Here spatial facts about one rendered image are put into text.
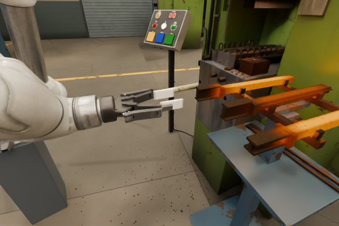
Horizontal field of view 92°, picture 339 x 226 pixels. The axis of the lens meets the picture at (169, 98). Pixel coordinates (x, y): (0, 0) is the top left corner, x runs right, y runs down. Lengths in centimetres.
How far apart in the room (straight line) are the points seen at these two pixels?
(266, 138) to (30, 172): 117
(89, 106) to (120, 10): 842
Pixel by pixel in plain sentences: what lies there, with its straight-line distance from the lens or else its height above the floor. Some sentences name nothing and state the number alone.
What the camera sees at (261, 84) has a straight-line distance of 69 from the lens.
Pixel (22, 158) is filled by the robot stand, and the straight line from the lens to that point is 119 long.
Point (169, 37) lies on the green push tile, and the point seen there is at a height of 102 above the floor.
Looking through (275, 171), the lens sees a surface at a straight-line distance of 74.
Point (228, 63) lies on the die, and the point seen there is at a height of 94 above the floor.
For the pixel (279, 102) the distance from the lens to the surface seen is 57.
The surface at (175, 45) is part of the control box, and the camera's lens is 125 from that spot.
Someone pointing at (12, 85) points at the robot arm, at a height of 111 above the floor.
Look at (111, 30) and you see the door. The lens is 887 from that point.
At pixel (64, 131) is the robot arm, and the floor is 95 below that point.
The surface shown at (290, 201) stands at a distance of 69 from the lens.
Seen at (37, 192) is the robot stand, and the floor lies 25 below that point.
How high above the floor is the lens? 121
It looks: 29 degrees down
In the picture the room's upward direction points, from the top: straight up
